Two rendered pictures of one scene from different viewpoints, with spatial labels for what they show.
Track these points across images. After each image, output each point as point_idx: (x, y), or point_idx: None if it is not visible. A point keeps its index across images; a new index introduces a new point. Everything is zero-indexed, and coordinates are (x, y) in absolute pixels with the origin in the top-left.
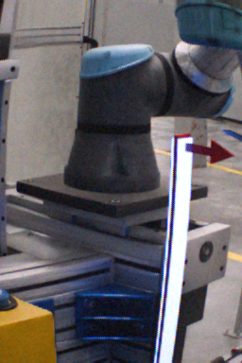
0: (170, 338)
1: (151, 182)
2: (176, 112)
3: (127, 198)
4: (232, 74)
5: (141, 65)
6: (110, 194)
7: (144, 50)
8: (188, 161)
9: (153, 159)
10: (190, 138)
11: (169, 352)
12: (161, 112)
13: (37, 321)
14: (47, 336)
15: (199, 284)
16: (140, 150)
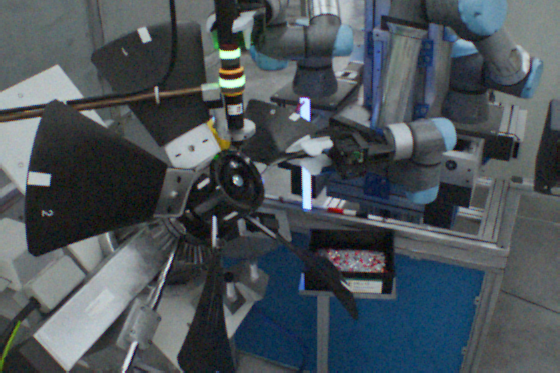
0: (306, 176)
1: (463, 120)
2: (493, 89)
3: None
4: (518, 74)
5: (467, 56)
6: (441, 117)
7: (471, 47)
8: (306, 107)
9: (471, 109)
10: (307, 99)
11: (307, 182)
12: (483, 86)
13: (217, 135)
14: (221, 141)
15: (447, 181)
16: (461, 102)
